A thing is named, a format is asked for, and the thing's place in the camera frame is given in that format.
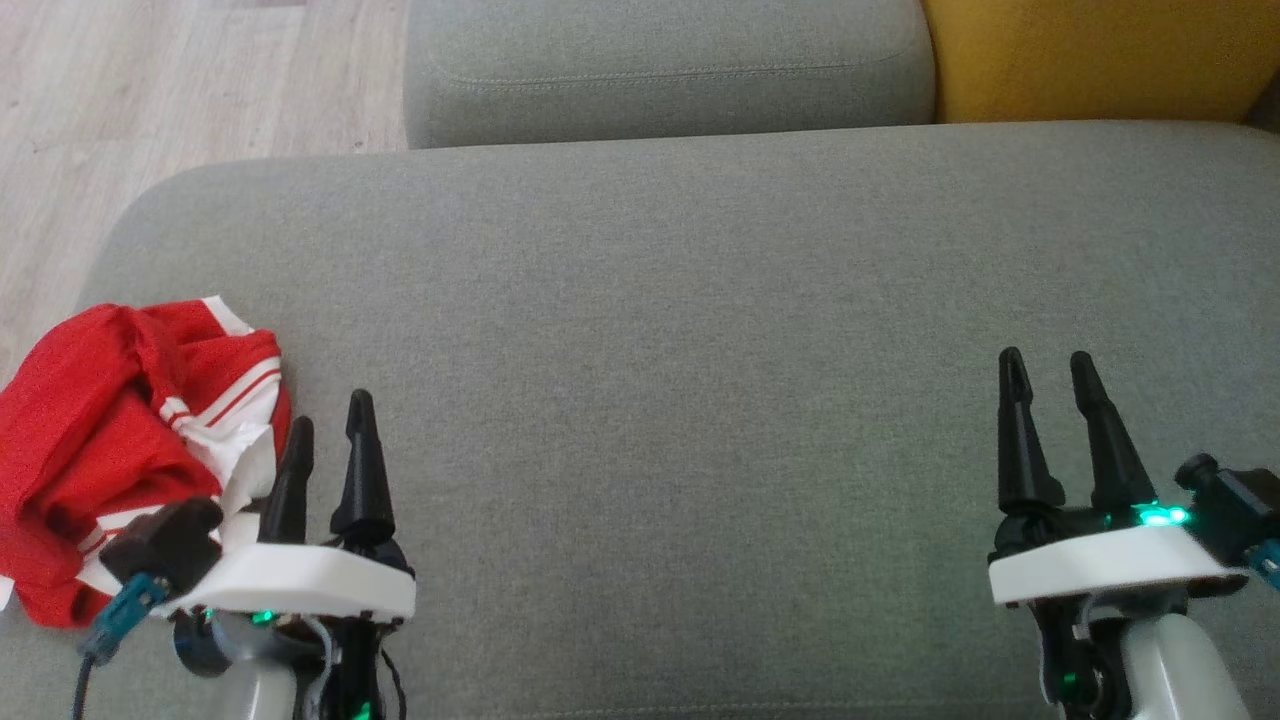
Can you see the red white printed jersey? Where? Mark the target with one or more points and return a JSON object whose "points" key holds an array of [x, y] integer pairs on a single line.
{"points": [[240, 400]]}

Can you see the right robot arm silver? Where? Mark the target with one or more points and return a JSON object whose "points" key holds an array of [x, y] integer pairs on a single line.
{"points": [[1180, 670]]}

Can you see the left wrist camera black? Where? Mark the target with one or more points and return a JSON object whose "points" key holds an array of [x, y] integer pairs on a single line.
{"points": [[165, 540]]}

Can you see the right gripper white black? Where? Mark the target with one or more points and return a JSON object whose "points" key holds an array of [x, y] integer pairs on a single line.
{"points": [[1100, 565]]}

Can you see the grey sofa seat cushion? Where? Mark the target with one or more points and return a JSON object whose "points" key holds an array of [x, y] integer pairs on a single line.
{"points": [[700, 400]]}

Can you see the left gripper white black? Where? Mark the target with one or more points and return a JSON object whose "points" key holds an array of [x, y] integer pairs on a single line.
{"points": [[300, 580]]}

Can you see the red mesh shorts white stripe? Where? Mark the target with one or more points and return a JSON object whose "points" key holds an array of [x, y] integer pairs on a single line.
{"points": [[70, 440]]}

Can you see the yellow cushion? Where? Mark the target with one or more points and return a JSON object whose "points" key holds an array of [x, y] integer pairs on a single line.
{"points": [[1100, 55]]}

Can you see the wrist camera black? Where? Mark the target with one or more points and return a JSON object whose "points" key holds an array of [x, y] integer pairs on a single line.
{"points": [[165, 540], [1235, 505]]}

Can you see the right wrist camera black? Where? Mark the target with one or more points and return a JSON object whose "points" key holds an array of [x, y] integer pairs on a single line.
{"points": [[1235, 505]]}

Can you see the grey sofa back cushion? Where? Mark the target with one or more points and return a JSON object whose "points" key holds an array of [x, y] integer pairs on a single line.
{"points": [[670, 70]]}

